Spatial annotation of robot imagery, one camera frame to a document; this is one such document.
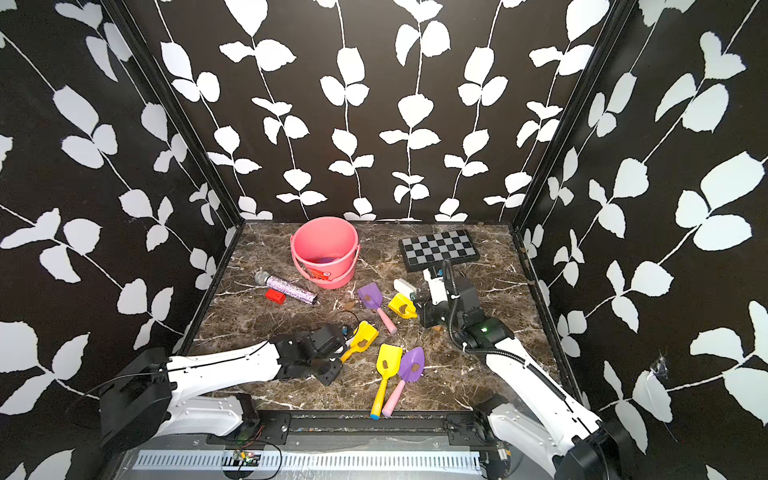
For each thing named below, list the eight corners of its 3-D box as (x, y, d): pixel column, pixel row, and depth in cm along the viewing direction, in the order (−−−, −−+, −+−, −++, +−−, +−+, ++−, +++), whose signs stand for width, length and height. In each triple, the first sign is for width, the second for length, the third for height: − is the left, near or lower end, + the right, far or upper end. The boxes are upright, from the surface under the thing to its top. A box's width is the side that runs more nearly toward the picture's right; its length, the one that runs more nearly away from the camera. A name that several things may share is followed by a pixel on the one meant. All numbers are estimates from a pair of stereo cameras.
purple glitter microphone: (257, 285, 104) (252, 277, 100) (264, 276, 106) (260, 269, 103) (313, 307, 98) (310, 300, 95) (319, 297, 101) (317, 290, 97)
